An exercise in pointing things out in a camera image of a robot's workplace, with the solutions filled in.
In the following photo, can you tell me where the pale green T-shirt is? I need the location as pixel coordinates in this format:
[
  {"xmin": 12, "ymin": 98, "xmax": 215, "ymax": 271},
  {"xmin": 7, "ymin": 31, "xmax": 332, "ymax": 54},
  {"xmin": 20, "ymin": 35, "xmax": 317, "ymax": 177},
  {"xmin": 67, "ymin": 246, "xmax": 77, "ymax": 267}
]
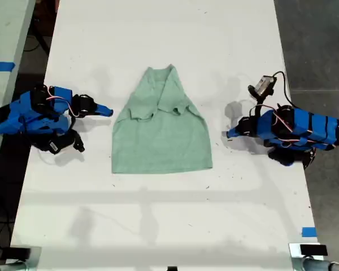
[{"xmin": 111, "ymin": 64, "xmax": 214, "ymax": 174}]

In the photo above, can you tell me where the pale side table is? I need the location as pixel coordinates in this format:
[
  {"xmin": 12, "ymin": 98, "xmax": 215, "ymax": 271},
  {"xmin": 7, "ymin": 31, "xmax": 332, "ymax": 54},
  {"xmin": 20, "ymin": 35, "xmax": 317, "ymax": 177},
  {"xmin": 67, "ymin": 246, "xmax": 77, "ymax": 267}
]
[{"xmin": 0, "ymin": 0, "xmax": 37, "ymax": 181}]

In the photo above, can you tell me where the short blue tape piece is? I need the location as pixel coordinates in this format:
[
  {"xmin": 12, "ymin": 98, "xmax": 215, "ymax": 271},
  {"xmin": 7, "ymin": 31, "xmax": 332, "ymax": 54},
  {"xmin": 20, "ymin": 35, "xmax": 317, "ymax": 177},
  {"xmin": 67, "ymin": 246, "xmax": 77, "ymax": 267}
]
[{"xmin": 301, "ymin": 226, "xmax": 318, "ymax": 238}]

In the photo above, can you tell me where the grey metal pipe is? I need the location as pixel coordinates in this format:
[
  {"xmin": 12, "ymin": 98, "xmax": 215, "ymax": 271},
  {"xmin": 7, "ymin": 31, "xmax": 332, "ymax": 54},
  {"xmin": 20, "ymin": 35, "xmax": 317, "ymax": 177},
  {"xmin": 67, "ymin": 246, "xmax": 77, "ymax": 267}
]
[{"xmin": 292, "ymin": 256, "xmax": 339, "ymax": 271}]

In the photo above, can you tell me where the small black box on clamp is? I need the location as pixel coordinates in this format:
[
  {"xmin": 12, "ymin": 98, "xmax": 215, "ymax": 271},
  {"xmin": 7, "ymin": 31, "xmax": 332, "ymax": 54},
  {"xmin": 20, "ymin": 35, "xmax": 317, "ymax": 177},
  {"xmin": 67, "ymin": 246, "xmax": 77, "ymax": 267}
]
[{"xmin": 8, "ymin": 247, "xmax": 32, "ymax": 261}]

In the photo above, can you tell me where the black grey camera box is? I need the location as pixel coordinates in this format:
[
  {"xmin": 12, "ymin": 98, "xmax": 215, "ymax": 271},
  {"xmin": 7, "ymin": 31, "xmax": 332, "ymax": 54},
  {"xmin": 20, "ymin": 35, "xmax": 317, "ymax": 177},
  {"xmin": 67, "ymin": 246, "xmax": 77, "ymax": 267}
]
[{"xmin": 247, "ymin": 74, "xmax": 278, "ymax": 116}]

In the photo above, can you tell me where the black camera box with label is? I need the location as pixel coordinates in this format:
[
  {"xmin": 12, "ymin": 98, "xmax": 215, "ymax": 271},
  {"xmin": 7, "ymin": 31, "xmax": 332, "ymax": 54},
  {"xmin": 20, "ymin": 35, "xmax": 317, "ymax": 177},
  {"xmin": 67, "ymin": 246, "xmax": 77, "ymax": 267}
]
[{"xmin": 33, "ymin": 130, "xmax": 86, "ymax": 155}]

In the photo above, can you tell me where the black camera cable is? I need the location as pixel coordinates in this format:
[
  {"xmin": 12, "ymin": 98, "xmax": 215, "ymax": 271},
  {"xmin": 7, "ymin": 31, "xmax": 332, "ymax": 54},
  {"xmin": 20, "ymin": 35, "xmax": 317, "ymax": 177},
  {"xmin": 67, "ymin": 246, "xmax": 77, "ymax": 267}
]
[{"xmin": 272, "ymin": 70, "xmax": 292, "ymax": 107}]

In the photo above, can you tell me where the small black box on bracket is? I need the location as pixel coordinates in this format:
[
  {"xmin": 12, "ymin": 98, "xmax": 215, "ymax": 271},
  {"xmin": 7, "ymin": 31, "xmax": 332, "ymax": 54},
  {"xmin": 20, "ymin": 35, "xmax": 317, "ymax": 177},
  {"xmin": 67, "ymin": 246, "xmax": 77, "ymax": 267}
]
[{"xmin": 299, "ymin": 244, "xmax": 328, "ymax": 256}]

